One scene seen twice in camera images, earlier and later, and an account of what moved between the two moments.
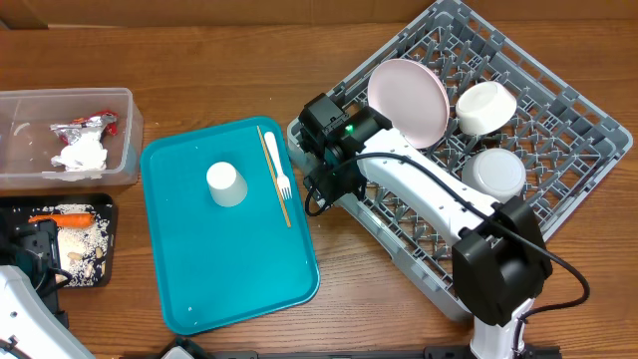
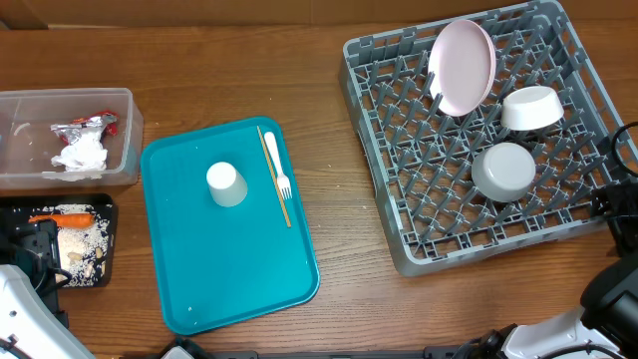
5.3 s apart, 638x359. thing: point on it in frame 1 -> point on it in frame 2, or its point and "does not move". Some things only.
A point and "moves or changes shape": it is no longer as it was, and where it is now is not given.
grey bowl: [497, 173] moves or changes shape
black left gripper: [39, 238] does not move
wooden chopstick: [273, 176] does not move
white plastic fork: [282, 179] does not move
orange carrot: [73, 220] does not move
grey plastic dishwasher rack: [515, 128] moves or changes shape
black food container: [83, 250] does not move
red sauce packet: [112, 127] does not move
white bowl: [484, 108] -> [530, 109]
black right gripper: [332, 185] -> [624, 200]
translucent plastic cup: [227, 186] does not move
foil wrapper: [72, 131] does not move
